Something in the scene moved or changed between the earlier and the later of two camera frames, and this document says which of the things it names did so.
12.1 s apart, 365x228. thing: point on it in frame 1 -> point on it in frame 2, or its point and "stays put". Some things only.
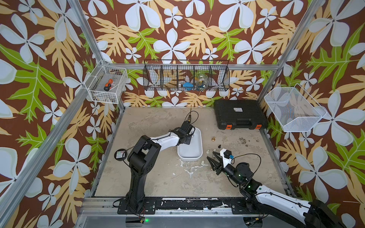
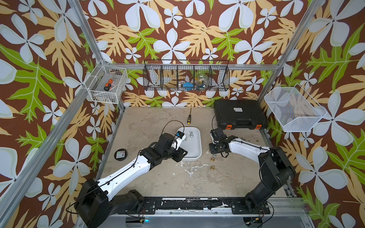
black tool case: [245, 114] stays put
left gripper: [189, 138] -> [178, 151]
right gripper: [220, 168] -> [211, 148]
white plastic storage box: [194, 151] stays put
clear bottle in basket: [202, 80] stays put
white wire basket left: [106, 85] stays put
